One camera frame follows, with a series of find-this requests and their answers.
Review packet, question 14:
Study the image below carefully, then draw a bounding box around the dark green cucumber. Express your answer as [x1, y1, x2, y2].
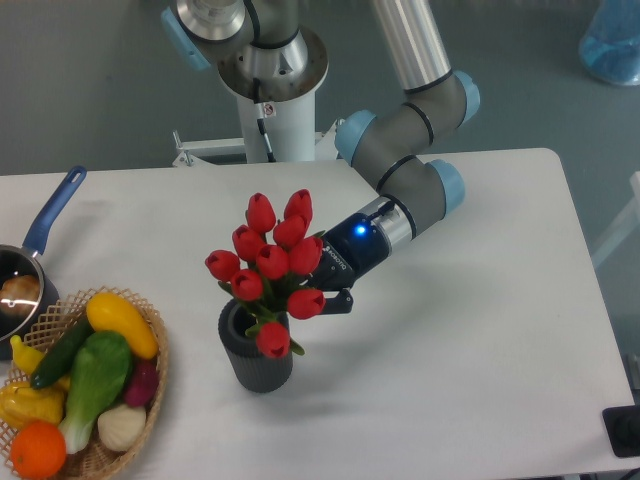
[30, 317, 94, 390]

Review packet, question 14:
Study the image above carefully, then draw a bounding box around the yellow bell pepper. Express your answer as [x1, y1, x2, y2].
[1, 381, 66, 430]

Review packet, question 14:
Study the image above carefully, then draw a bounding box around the blue transparent water bottle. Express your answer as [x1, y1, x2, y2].
[578, 0, 639, 86]

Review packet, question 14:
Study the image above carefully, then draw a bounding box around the black device at edge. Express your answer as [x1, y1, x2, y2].
[602, 405, 639, 458]

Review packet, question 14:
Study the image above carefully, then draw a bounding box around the white metal base frame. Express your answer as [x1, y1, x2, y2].
[171, 118, 345, 167]

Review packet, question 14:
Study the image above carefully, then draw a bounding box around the red tulip bouquet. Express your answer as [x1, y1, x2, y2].
[204, 189, 326, 359]

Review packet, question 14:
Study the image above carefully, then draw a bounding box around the orange fruit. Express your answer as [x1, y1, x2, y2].
[9, 421, 67, 479]

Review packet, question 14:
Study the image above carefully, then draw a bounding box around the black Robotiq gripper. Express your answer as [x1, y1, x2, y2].
[307, 213, 391, 315]

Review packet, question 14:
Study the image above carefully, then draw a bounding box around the dark grey ribbed vase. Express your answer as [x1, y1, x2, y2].
[218, 300, 293, 393]

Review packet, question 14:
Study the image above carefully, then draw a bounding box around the small yellow banana pepper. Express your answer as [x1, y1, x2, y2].
[9, 335, 45, 382]

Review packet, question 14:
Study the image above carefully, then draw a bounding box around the brown bread roll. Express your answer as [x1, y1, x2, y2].
[1, 275, 40, 318]

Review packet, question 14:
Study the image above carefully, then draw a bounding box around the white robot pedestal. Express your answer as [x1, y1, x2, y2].
[218, 26, 328, 163]

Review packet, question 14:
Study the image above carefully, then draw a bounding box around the green bok choy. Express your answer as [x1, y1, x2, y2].
[59, 331, 132, 455]

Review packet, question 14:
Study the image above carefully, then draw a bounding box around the white garlic bulb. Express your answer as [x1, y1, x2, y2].
[97, 404, 146, 452]

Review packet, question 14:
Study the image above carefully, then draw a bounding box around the purple red radish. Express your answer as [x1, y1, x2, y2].
[123, 361, 159, 407]

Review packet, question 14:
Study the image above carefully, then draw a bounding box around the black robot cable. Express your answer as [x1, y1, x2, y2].
[252, 77, 277, 164]

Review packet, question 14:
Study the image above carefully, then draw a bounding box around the blue handled saucepan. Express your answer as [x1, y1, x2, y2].
[1, 166, 87, 361]

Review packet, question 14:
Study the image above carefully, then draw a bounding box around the yellow squash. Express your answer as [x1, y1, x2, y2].
[86, 292, 159, 360]

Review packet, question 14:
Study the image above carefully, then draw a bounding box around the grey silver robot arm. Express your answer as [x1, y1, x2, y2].
[161, 1, 480, 324]

